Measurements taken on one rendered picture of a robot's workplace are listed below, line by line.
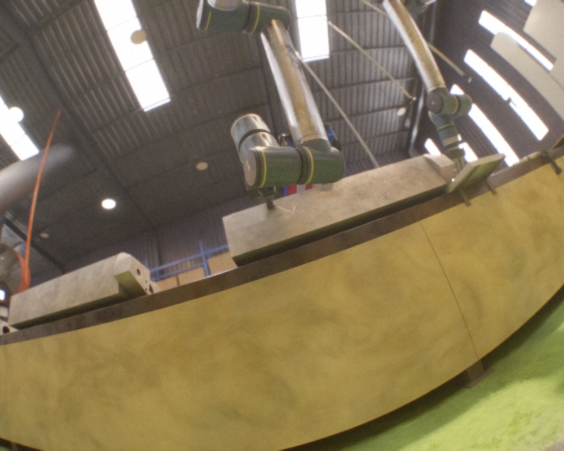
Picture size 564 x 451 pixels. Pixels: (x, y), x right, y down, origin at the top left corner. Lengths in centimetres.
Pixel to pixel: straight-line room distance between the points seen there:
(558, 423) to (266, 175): 93
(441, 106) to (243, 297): 115
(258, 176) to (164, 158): 1109
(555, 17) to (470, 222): 737
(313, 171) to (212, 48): 919
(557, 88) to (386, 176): 595
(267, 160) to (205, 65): 928
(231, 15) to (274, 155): 65
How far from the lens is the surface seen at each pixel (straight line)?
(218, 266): 1072
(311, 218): 102
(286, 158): 68
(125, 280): 119
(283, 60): 97
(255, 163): 65
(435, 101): 132
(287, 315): 92
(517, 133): 1175
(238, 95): 1045
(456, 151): 154
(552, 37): 819
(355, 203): 107
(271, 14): 119
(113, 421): 126
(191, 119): 1069
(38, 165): 936
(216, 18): 112
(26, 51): 1043
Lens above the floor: 46
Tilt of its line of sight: 24 degrees up
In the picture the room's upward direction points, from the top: 20 degrees counter-clockwise
